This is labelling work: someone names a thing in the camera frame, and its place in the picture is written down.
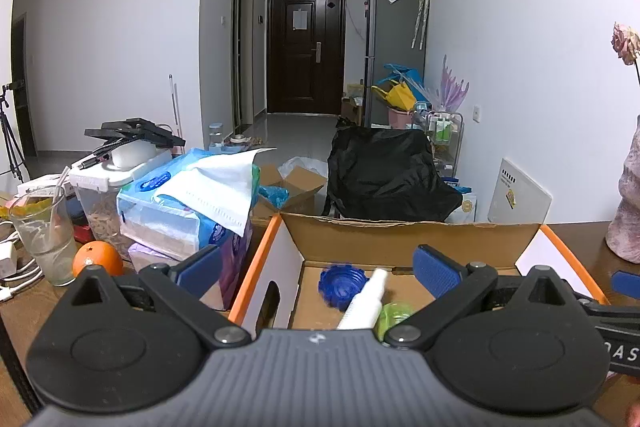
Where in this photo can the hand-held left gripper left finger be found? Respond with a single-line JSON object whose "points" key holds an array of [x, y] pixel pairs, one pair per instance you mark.
{"points": [[200, 272]]}

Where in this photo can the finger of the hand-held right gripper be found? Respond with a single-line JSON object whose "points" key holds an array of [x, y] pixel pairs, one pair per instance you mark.
{"points": [[617, 314], [627, 283]]}

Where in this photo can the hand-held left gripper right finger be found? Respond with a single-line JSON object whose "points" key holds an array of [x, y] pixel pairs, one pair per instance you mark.
{"points": [[435, 271]]}

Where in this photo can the orange-edged cardboard box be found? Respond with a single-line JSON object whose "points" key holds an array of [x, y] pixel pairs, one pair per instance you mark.
{"points": [[400, 239]]}

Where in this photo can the green lid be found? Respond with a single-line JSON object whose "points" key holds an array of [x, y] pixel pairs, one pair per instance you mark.
{"points": [[395, 317]]}

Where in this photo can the white spray bottle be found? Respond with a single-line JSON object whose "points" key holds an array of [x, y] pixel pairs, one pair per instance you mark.
{"points": [[365, 302]]}

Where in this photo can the blue ridged lid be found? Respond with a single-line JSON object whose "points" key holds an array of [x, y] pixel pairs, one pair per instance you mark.
{"points": [[342, 284]]}

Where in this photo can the purple tissue pack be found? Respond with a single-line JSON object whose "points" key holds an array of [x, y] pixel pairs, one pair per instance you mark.
{"points": [[230, 267]]}

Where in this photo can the pink vase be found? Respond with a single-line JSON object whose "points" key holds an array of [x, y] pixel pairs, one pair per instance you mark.
{"points": [[627, 217]]}

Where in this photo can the blue tissue pack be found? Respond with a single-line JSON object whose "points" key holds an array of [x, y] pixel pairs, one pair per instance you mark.
{"points": [[160, 217]]}

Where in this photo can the blue and white package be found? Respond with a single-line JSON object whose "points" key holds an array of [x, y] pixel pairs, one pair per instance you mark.
{"points": [[462, 202]]}

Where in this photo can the white tissue sheet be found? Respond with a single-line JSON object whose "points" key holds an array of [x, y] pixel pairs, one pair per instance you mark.
{"points": [[220, 187]]}

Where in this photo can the orange fruit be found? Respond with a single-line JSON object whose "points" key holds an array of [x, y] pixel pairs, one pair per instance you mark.
{"points": [[100, 257]]}

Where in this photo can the black bag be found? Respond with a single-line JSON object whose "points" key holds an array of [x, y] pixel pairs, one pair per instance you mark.
{"points": [[390, 177]]}

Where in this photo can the blue plastic bag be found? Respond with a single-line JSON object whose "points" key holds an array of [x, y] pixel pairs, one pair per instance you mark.
{"points": [[274, 196]]}

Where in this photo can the white flat board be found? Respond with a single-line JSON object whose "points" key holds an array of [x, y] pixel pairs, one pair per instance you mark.
{"points": [[517, 194]]}

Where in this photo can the clear plastic food container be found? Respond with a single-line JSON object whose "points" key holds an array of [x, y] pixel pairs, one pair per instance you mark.
{"points": [[107, 207]]}

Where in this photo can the red box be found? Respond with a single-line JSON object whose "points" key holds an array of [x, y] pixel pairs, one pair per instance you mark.
{"points": [[84, 232]]}

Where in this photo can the small open cardboard box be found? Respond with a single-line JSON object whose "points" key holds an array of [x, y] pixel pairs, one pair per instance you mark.
{"points": [[295, 192]]}

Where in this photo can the white round device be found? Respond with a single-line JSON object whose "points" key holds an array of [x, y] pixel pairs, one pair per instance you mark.
{"points": [[132, 153]]}

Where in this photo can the clear jar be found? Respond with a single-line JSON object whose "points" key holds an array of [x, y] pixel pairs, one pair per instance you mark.
{"points": [[216, 136]]}

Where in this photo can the metal storage cart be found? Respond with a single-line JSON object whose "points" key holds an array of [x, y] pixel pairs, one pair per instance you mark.
{"points": [[445, 132]]}

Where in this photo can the white plastic bag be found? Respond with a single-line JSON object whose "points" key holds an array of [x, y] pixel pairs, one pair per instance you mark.
{"points": [[305, 166]]}

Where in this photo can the black folding stand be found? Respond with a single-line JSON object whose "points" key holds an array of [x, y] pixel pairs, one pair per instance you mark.
{"points": [[137, 129]]}

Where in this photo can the pink bucket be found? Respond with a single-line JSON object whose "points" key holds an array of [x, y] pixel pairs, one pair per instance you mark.
{"points": [[400, 118]]}

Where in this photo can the drinking glass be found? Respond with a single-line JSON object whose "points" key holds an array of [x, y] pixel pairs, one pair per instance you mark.
{"points": [[45, 247]]}

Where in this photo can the clear drinking straw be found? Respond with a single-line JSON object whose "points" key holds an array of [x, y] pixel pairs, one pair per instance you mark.
{"points": [[59, 197]]}

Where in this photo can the yellow shopping bag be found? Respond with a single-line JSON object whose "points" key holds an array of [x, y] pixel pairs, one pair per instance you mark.
{"points": [[397, 96]]}

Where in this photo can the white flat box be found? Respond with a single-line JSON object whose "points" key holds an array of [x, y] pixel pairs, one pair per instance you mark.
{"points": [[42, 184]]}

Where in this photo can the purple feather decoration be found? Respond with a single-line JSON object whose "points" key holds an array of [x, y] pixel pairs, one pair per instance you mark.
{"points": [[454, 89]]}

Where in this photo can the brown cardboard box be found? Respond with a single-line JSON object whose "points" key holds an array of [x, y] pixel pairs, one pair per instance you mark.
{"points": [[352, 107]]}

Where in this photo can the white charger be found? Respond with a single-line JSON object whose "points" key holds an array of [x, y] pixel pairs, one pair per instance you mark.
{"points": [[7, 259]]}

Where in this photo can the blue shopping bag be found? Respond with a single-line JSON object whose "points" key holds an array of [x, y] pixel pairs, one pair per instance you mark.
{"points": [[402, 72]]}

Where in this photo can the grey refrigerator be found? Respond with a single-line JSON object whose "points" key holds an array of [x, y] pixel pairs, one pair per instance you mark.
{"points": [[395, 57]]}

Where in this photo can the dark wooden door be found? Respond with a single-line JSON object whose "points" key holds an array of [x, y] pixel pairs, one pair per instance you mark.
{"points": [[305, 67]]}

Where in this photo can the black tripod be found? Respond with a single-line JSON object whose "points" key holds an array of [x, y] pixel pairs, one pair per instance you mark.
{"points": [[9, 132]]}

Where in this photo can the dried pink flower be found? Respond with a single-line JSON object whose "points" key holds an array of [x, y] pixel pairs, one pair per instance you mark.
{"points": [[626, 43]]}

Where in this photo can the white folded umbrella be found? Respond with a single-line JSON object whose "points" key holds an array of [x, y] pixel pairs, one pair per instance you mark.
{"points": [[421, 14]]}

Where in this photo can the paper notice on door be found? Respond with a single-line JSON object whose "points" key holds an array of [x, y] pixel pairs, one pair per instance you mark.
{"points": [[299, 19]]}

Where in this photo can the white wall socket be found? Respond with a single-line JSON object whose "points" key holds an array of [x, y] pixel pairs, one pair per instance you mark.
{"points": [[477, 114]]}

